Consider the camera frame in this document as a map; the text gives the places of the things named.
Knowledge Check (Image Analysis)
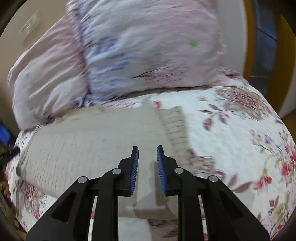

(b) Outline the white wall switch plate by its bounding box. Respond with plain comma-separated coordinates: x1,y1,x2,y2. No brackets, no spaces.
19,11,40,40

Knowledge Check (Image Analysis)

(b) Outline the beige cable knit sweater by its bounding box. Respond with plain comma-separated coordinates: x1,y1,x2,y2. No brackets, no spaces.
16,99,188,220

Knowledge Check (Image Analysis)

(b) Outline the pink lavender floral pillow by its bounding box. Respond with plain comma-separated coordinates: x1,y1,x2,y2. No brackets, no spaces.
8,1,245,130

